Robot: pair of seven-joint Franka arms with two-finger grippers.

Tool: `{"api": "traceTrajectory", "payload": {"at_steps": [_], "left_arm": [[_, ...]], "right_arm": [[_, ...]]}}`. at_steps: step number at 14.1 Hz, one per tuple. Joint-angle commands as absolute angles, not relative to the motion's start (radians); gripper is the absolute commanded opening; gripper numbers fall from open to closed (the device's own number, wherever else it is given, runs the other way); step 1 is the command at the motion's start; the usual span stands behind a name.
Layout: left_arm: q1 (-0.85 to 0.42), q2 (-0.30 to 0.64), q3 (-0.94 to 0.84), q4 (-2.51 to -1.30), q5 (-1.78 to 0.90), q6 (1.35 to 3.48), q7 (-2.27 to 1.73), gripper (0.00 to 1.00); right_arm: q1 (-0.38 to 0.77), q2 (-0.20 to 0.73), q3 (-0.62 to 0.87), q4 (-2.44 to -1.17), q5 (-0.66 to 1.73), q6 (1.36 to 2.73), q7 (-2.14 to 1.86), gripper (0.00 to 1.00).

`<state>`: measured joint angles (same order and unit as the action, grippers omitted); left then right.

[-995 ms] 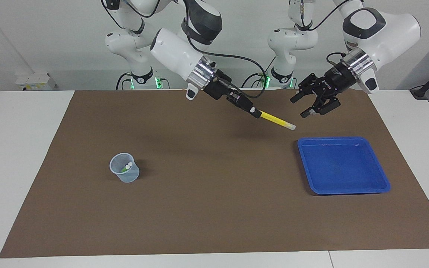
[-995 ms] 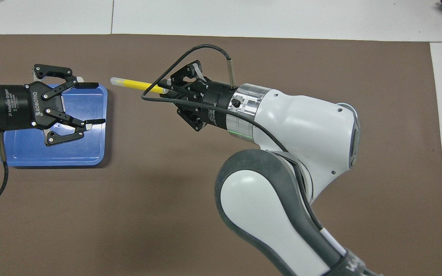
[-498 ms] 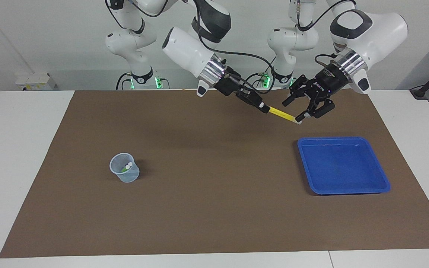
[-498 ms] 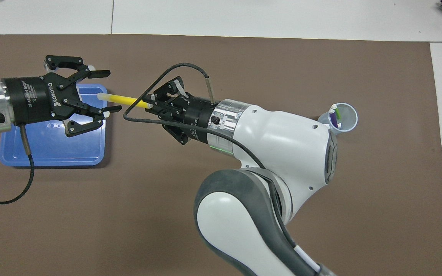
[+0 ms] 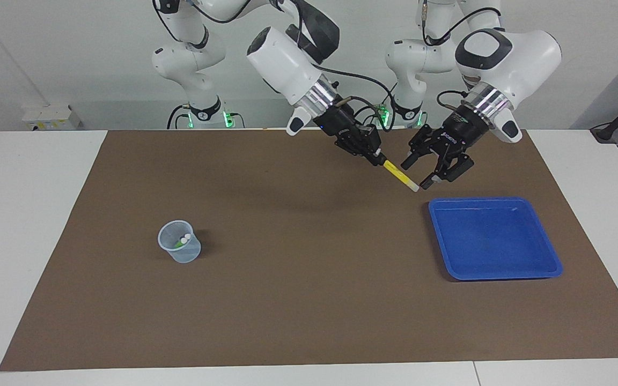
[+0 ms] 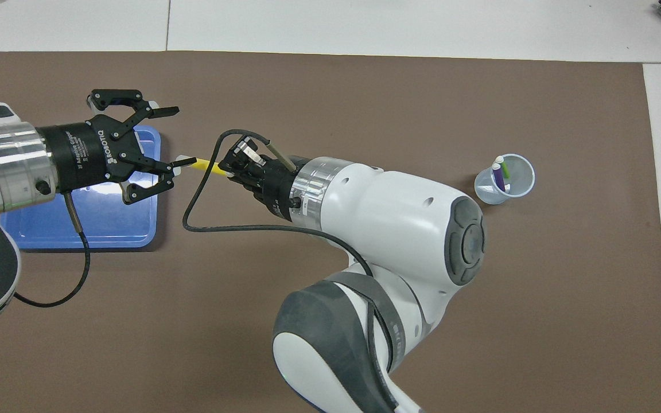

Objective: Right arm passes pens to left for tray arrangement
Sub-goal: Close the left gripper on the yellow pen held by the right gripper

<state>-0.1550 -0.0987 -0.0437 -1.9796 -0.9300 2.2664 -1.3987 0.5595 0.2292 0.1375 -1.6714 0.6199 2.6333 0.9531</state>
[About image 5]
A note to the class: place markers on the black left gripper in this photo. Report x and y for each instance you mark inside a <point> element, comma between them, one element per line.
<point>463,128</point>

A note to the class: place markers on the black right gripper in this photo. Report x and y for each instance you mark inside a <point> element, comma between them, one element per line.
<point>344,123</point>

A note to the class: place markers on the yellow pen white cap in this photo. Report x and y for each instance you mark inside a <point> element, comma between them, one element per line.
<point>397,172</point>

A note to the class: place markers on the green pen white cap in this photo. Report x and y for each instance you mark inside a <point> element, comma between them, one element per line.
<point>181,240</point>

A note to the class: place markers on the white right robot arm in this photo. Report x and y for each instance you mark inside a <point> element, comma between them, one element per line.
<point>282,64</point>

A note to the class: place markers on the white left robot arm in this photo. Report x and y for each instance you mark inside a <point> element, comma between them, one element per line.
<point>523,59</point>

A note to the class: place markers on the blue plastic tray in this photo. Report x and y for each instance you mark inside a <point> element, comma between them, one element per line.
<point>470,257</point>

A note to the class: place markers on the brown table mat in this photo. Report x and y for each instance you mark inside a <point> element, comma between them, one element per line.
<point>309,300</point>

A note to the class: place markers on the clear plastic cup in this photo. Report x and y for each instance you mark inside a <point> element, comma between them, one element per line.
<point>185,256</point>

